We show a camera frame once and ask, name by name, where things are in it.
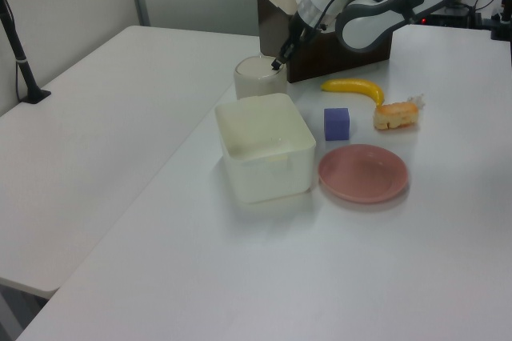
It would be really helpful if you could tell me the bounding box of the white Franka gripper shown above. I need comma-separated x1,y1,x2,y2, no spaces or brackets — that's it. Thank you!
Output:
270,0,322,71

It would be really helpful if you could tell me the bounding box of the beige trash can lid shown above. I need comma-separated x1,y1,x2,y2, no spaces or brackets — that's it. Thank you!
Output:
235,56,286,78

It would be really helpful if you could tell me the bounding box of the white desktop trash can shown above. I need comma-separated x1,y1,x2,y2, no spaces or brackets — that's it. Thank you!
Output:
234,55,290,102

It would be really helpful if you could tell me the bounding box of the brown and white oven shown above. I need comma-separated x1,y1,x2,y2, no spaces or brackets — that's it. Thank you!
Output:
256,0,394,84

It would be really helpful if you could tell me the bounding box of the yellow banana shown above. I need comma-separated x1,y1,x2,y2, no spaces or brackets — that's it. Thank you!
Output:
320,78,386,106

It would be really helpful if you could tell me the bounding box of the purple foam cube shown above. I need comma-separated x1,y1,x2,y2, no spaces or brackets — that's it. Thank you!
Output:
323,107,351,142

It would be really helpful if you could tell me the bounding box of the cream plastic storage bin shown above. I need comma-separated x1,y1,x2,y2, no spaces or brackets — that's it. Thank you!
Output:
214,92,317,204

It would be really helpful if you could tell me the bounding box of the toasted bread loaf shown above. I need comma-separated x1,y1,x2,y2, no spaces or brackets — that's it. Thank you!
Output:
373,101,420,131

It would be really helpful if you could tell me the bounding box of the pink plate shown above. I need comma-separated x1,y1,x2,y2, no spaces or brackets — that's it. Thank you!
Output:
318,144,410,203

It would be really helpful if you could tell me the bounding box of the black electronics box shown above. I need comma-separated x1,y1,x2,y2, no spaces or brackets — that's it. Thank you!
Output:
424,3,488,29

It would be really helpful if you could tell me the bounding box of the black pole with clamp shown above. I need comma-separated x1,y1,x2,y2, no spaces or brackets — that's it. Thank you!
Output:
0,0,52,104

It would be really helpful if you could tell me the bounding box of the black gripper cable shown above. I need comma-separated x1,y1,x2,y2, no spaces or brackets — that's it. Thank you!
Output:
307,0,395,36

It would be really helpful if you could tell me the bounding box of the black table clamp mount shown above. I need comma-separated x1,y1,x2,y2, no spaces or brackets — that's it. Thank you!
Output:
489,0,512,42

